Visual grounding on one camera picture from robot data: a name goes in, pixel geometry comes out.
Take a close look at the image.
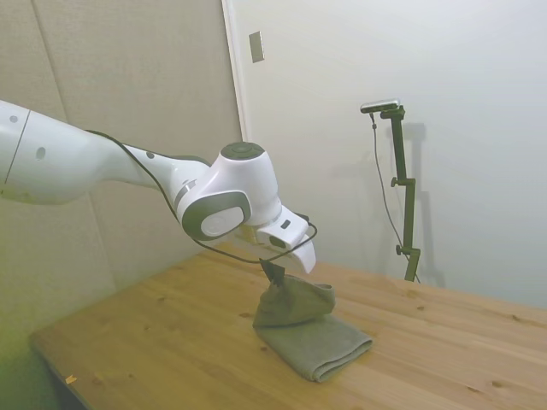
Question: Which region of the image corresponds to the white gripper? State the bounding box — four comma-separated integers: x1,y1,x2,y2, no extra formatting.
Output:
261,235,319,287

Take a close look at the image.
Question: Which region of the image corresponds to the grey exterior camera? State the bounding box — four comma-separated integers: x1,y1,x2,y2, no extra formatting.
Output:
360,97,403,115

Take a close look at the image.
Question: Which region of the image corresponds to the dark green camera stand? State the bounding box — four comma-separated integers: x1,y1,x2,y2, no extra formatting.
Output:
379,106,424,284

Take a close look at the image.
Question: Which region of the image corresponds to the grey wall plate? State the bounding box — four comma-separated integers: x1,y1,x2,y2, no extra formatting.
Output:
248,30,267,65

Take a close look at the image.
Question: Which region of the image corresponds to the white vertical wall trim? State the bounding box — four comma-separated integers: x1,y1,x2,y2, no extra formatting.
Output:
221,0,250,143

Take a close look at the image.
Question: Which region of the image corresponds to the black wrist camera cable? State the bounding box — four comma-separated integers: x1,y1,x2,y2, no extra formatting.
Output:
84,129,321,263

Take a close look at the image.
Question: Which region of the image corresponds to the grey towel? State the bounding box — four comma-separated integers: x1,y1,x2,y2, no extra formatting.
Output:
251,276,374,384

